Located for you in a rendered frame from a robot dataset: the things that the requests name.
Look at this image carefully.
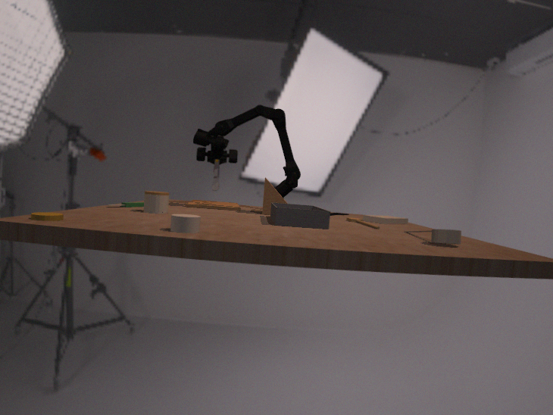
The short grey cylinder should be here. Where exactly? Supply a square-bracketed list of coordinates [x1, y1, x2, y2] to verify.
[170, 214, 201, 234]

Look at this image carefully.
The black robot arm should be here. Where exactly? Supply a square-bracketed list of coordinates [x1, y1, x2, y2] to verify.
[193, 105, 301, 198]

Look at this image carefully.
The grey cylindrical container with brown lid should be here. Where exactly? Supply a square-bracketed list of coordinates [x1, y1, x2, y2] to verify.
[144, 192, 170, 214]

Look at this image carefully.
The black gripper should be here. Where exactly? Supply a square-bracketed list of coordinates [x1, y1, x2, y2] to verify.
[196, 147, 237, 164]

